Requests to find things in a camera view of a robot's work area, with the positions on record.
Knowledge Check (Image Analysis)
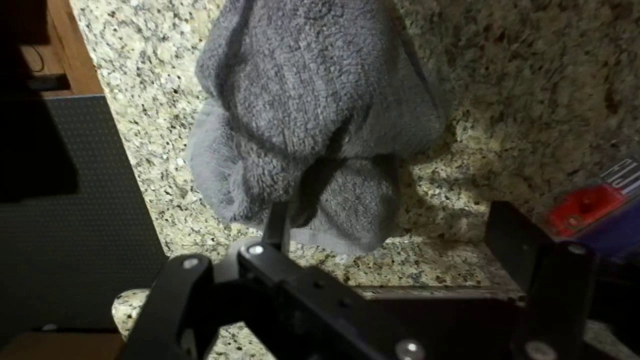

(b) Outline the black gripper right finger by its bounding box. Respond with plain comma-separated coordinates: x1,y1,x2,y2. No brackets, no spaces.
484,199,597,360

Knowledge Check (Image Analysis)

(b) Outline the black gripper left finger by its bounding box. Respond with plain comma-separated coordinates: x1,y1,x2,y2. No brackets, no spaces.
119,201,428,360

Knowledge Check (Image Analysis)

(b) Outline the grey towel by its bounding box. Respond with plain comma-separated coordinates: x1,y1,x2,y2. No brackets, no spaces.
186,0,452,259

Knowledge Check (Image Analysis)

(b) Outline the red and blue plastic package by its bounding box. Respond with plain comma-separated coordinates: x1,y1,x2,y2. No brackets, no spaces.
546,157,640,263

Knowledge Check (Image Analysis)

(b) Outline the black mesh panel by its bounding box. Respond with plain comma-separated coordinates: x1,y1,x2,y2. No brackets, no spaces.
0,92,169,337

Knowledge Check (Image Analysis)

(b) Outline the wooden frame piece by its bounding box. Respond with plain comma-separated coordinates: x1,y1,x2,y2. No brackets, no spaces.
19,0,106,97

